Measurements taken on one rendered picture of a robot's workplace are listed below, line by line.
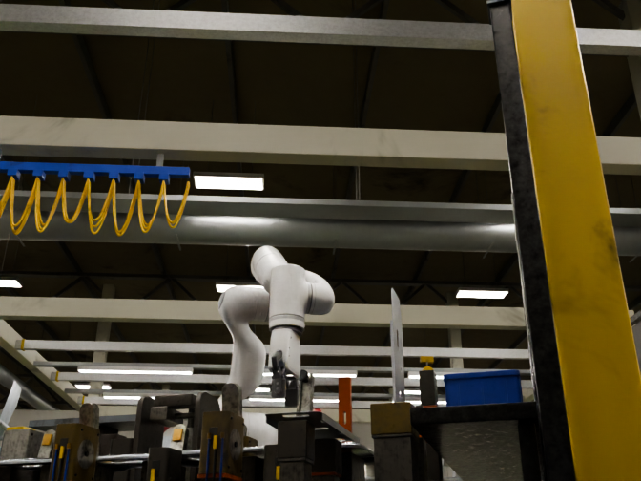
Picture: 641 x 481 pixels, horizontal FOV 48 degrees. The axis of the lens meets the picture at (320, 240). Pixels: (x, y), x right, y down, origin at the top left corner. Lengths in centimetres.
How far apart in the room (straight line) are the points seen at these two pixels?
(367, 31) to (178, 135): 162
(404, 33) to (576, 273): 293
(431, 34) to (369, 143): 118
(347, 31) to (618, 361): 303
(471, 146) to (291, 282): 341
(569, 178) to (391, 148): 377
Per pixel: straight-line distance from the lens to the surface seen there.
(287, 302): 170
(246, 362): 217
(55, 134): 508
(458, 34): 397
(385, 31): 391
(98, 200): 981
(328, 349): 917
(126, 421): 216
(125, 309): 816
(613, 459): 103
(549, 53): 129
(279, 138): 486
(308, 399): 181
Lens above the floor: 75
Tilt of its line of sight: 25 degrees up
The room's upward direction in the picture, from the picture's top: straight up
